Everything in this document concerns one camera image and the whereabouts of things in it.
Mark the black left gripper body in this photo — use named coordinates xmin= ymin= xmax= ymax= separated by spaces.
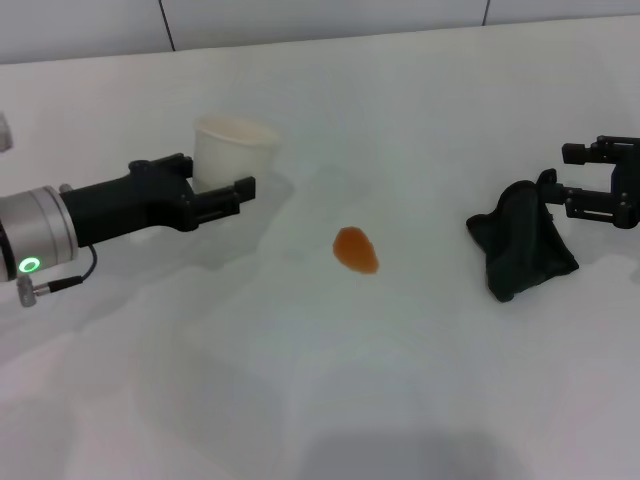
xmin=59 ymin=154 xmax=197 ymax=249

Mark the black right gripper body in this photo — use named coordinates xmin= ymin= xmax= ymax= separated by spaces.
xmin=610 ymin=148 xmax=640 ymax=232

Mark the white paper cup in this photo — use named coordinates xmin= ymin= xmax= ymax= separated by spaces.
xmin=192 ymin=114 xmax=280 ymax=194

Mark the dark blue rag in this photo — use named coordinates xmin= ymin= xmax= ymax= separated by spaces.
xmin=465 ymin=168 xmax=581 ymax=304

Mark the brown water stain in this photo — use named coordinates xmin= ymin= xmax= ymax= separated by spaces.
xmin=332 ymin=226 xmax=381 ymax=276

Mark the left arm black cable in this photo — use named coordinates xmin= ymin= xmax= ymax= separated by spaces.
xmin=16 ymin=244 xmax=99 ymax=309

